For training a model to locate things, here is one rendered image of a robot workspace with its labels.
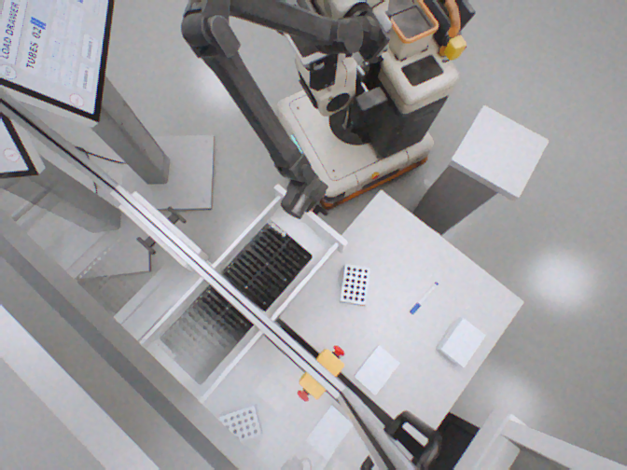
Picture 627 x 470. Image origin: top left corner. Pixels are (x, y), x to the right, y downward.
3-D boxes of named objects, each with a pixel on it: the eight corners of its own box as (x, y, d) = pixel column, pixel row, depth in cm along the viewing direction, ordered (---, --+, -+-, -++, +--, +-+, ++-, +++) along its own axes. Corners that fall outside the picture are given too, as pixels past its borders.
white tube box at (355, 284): (344, 266, 131) (345, 263, 127) (369, 269, 130) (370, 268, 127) (339, 301, 127) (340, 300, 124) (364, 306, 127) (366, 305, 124)
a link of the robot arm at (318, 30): (207, -49, 63) (178, -38, 70) (204, 41, 67) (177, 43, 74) (365, 22, 95) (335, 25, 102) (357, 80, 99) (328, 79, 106)
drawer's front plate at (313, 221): (279, 195, 130) (277, 183, 120) (344, 249, 126) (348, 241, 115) (275, 199, 130) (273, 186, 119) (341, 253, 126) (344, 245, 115)
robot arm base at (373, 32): (391, 39, 101) (369, 6, 104) (373, 34, 95) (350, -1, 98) (369, 64, 107) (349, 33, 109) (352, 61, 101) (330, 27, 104)
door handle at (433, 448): (399, 403, 64) (438, 430, 46) (411, 413, 64) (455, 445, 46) (382, 427, 63) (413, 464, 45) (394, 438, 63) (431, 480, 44)
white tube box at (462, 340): (457, 318, 127) (463, 317, 122) (479, 335, 126) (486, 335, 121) (435, 349, 124) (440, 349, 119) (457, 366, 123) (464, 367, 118)
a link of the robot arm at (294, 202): (307, 162, 95) (285, 157, 101) (285, 200, 93) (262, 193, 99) (329, 186, 104) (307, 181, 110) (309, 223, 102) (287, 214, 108)
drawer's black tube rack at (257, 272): (271, 225, 126) (270, 219, 119) (312, 259, 123) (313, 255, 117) (225, 275, 121) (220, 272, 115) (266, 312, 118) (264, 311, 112)
